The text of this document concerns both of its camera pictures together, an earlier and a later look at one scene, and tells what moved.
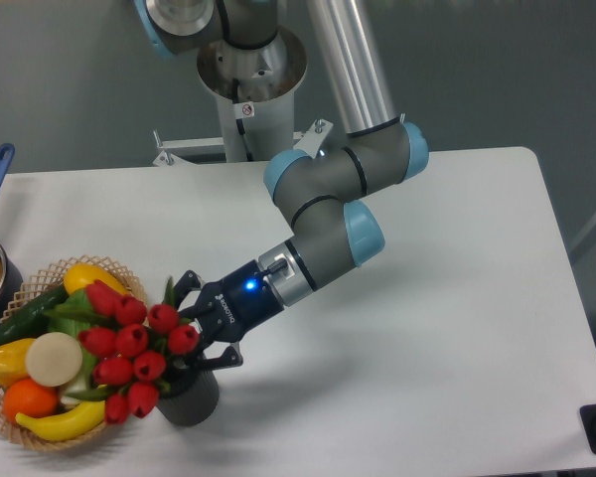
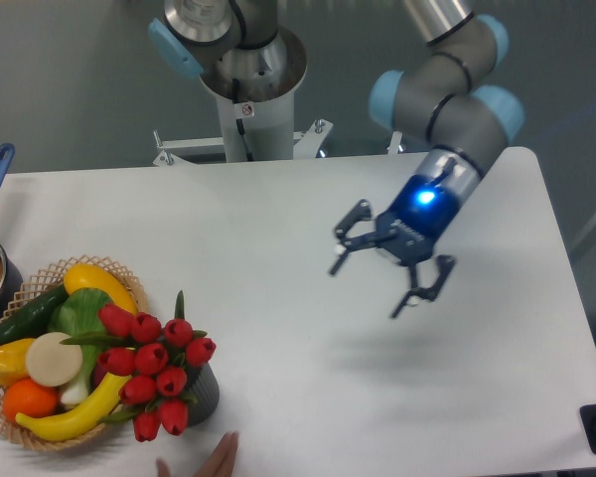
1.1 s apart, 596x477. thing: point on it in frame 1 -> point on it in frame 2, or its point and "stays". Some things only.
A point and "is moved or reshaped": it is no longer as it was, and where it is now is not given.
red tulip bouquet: [132, 348] is moved or reshaped
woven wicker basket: [36, 283] stays
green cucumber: [28, 321] stays
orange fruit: [27, 397] stays
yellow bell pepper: [6, 363] stays
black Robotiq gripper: [231, 307] -> [406, 232]
